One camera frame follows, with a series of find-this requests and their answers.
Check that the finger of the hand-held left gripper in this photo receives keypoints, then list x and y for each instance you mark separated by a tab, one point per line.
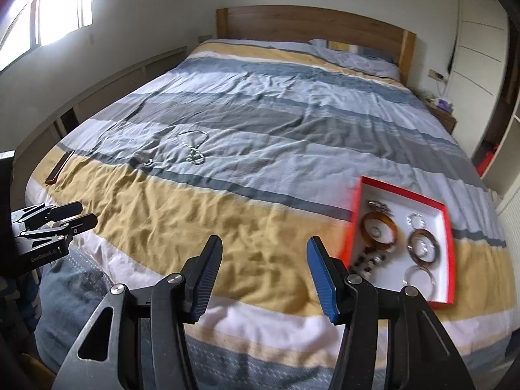
65	208
81	221

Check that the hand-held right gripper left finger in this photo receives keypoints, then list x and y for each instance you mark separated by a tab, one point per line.
205	276

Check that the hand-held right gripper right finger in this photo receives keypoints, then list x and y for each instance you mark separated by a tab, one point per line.
321	276

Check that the amber bangle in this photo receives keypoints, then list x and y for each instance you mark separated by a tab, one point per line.
363	235

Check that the thin gold bangle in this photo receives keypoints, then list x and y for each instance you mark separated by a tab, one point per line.
406	278

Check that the silver charm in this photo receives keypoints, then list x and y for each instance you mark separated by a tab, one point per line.
380	206

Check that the dark olive bangle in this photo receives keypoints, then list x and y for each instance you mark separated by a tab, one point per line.
414	262

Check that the red cardboard box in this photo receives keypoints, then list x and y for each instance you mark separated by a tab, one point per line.
440	227

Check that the person's leg in jeans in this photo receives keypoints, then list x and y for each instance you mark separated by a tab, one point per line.
65	296

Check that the striped bed with headboard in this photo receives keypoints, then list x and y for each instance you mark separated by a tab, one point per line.
264	101

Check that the wooden nightstand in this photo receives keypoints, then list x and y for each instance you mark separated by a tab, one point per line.
445	120

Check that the red item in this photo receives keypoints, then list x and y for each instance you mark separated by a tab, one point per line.
486	159

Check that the window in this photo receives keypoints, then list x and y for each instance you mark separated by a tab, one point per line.
61	4

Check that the purple box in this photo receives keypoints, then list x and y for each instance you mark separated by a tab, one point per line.
443	105

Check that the light purple pillow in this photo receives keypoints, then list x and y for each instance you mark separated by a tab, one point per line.
365	63

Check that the white shelf unit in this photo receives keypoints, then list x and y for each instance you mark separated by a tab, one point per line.
508	150

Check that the striped pillow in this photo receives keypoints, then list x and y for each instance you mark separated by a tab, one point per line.
373	52

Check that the wooden headboard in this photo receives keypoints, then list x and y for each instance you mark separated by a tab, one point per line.
308	22

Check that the white wardrobe door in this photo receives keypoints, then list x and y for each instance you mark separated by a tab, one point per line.
479	48

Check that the low beige wall cabinet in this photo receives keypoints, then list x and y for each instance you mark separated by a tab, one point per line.
109	81

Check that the wall power strip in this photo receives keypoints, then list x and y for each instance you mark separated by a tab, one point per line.
436	75

